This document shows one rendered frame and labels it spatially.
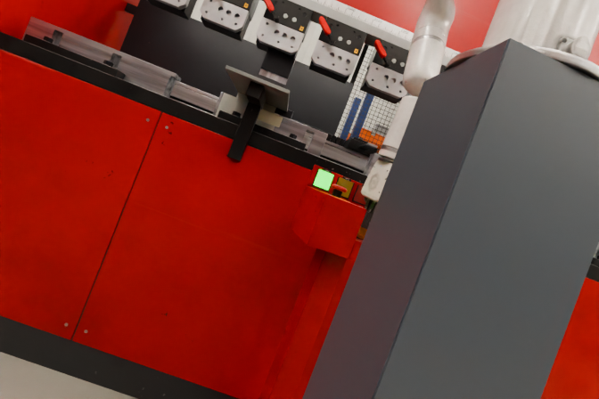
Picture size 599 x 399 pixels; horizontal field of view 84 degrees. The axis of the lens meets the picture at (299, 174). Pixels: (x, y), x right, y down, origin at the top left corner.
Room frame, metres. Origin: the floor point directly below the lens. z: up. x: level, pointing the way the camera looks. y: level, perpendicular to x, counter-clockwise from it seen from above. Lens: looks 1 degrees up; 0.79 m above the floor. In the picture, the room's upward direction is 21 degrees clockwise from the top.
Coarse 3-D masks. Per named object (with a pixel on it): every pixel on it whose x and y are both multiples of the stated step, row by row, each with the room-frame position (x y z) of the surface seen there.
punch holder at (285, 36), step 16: (272, 0) 1.11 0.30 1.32; (288, 0) 1.11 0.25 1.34; (272, 16) 1.11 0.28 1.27; (288, 16) 1.11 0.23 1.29; (304, 16) 1.12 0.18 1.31; (272, 32) 1.11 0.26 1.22; (288, 32) 1.11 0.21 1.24; (304, 32) 1.12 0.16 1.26; (272, 48) 1.14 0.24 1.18; (288, 48) 1.11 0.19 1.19
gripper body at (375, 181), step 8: (384, 160) 0.78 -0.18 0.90; (376, 168) 0.82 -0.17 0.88; (384, 168) 0.78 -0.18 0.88; (368, 176) 0.84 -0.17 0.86; (376, 176) 0.81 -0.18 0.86; (384, 176) 0.77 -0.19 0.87; (368, 184) 0.83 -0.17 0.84; (376, 184) 0.79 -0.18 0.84; (368, 192) 0.81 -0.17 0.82; (376, 192) 0.78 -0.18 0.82; (376, 200) 0.77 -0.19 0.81
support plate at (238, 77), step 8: (232, 72) 0.89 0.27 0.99; (240, 72) 0.87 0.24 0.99; (232, 80) 0.98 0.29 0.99; (240, 80) 0.94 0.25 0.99; (248, 80) 0.91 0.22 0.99; (256, 80) 0.88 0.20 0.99; (264, 80) 0.88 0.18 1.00; (240, 88) 1.05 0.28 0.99; (272, 88) 0.89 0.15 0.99; (280, 88) 0.88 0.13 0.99; (272, 96) 0.99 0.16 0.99; (280, 96) 0.95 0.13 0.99; (288, 96) 0.91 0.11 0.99; (272, 104) 1.11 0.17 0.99; (280, 104) 1.06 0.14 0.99; (288, 104) 1.05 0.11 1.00
